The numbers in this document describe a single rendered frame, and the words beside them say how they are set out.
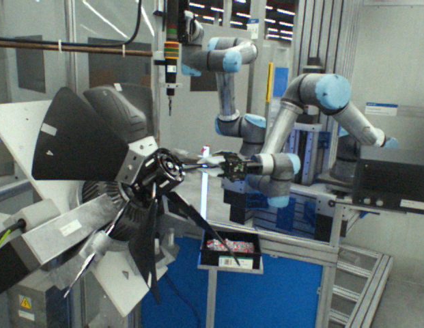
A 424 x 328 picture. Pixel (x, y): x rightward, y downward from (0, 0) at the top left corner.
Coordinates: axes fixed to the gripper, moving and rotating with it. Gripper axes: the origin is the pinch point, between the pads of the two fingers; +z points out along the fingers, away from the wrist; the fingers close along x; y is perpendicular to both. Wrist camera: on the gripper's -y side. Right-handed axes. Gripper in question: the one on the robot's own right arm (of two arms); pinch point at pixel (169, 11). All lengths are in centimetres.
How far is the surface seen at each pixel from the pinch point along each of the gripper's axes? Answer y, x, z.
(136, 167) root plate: 42.2, 4.9, 13.2
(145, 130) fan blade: 34.0, 6.7, 1.1
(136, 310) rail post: 130, 25, -41
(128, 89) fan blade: 22.6, 16.1, -9.5
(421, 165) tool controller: 42, -80, -17
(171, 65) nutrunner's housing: 14.4, -0.8, 0.0
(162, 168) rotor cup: 41.4, -2.7, 14.0
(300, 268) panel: 90, -48, -29
